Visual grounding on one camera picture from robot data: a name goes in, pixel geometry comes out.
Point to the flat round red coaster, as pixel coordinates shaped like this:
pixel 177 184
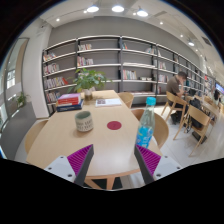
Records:
pixel 114 125

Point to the dark blue book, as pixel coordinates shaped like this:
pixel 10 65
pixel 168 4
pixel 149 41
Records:
pixel 70 107

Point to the red book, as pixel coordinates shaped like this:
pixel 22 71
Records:
pixel 69 101

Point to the round-backed wooden chair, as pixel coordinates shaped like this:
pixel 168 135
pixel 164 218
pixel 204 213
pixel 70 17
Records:
pixel 161 128
pixel 33 133
pixel 126 99

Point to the green potted plant white pot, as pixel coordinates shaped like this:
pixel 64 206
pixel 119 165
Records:
pixel 87 80

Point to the clear bottle with teal cap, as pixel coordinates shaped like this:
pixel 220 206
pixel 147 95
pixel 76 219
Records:
pixel 145 130

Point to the small green potted plant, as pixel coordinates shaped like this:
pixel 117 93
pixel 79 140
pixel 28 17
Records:
pixel 21 99

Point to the group of ceiling lights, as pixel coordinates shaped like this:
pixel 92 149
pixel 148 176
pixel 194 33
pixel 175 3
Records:
pixel 118 8

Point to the pink-covered book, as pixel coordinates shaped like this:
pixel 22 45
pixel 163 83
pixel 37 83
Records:
pixel 69 96

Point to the grey shelf unit with books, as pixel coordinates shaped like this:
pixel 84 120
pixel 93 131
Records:
pixel 100 58

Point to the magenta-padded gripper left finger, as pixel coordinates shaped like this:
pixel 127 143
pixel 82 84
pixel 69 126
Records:
pixel 56 166

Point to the white patterned booklet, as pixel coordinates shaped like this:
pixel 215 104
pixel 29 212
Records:
pixel 108 102

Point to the black backpack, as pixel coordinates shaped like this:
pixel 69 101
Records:
pixel 196 103

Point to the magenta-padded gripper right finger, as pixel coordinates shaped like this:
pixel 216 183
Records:
pixel 166 165

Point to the person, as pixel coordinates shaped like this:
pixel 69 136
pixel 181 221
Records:
pixel 173 86
pixel 216 96

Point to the green patterned ceramic mug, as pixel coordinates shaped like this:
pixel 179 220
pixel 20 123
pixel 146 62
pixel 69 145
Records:
pixel 84 121

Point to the slatted wooden chair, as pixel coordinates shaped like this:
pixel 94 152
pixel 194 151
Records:
pixel 176 99
pixel 200 116

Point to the glass window panel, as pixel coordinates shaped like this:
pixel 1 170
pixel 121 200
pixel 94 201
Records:
pixel 13 76

